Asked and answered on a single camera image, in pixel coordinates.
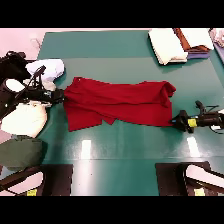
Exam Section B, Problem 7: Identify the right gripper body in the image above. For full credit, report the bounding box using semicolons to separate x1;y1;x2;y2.
171;109;195;134

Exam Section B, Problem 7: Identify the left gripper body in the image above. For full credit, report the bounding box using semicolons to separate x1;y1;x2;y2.
49;87;66;105

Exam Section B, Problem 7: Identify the red shirt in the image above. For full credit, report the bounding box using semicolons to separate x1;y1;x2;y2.
62;76;177;133

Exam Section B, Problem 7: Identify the pale lilac garment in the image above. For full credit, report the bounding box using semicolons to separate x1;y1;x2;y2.
25;58;66;83

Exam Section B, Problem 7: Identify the black garment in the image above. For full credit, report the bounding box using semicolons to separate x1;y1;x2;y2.
0;50;33;85

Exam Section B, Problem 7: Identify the dark green garment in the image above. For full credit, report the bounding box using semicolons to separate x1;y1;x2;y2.
0;135;48;172

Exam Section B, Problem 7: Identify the purple garment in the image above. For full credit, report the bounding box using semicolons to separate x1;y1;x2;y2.
185;49;212;61

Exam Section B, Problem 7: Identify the brown garment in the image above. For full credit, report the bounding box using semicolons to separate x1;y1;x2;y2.
173;28;212;54

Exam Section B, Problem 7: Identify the white folded garment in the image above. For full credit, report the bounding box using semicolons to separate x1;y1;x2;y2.
147;28;190;66

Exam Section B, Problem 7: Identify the pale pink garment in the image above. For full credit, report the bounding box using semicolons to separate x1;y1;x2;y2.
209;28;224;48

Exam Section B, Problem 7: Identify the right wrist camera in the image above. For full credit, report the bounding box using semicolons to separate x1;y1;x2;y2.
194;99;208;115

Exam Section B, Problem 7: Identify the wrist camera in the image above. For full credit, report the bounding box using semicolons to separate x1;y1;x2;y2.
194;99;208;115
30;65;48;89

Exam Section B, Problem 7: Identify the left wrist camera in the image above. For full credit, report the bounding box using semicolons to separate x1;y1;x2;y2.
30;65;48;89

